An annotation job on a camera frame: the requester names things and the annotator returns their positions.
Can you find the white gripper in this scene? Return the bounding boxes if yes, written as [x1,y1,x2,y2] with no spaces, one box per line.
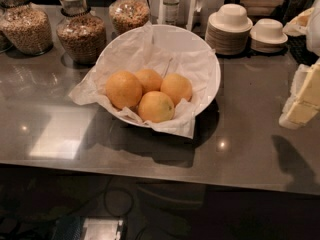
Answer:
[279,0,320,129]

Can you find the orange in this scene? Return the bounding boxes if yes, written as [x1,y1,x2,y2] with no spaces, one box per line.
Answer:
[160,73,192,105]
[138,91,175,123]
[105,70,142,109]
[135,69,162,94]

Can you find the white bowl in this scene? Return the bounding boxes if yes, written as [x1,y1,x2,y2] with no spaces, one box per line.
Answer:
[95,24,222,127]

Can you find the short stack paper bowls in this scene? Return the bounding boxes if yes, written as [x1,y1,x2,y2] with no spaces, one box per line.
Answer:
[250,18,288,53]

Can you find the tall stack paper bowls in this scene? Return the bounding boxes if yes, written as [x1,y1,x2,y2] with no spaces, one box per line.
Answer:
[205,4,253,56]

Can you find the white dispenser stand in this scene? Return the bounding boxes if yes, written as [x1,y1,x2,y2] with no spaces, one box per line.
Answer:
[148,0,224,35]

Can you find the clear glass bottle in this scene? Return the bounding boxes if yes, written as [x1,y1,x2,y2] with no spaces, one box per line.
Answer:
[162,0,180,25]

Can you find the white paper liner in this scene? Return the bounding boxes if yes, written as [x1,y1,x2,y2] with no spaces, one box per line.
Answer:
[68,21,217,140]

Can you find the right glass cereal jar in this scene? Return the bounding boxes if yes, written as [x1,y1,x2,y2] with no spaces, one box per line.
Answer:
[109,0,150,35]

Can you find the glass cereal jar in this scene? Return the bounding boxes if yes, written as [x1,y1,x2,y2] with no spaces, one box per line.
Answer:
[109,0,150,35]
[56,0,107,65]
[0,0,53,56]

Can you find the middle glass cereal jar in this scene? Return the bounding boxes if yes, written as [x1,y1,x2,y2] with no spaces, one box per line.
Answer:
[56,0,107,65]

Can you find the grey box on floor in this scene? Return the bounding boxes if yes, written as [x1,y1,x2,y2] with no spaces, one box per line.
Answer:
[53,215,128,240]

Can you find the left glass cereal jar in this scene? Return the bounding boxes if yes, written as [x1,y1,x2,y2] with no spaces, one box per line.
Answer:
[0,0,53,56]

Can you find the far left glass jar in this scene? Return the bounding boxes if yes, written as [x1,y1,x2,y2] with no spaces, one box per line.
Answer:
[0,9,12,53]

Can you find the black floor cable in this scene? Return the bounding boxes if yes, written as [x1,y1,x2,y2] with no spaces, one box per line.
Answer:
[66,177,208,240]

